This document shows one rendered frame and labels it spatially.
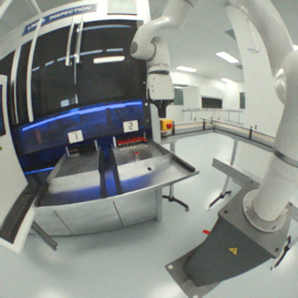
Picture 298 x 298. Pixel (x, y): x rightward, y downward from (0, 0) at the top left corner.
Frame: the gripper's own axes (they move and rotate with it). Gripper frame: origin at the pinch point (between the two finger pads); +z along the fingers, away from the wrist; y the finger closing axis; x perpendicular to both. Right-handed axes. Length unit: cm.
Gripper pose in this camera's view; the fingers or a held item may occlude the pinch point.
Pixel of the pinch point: (162, 113)
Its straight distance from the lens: 46.5
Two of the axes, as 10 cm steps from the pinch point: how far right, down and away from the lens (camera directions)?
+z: 0.7, 9.3, 3.6
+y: -9.3, 1.9, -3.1
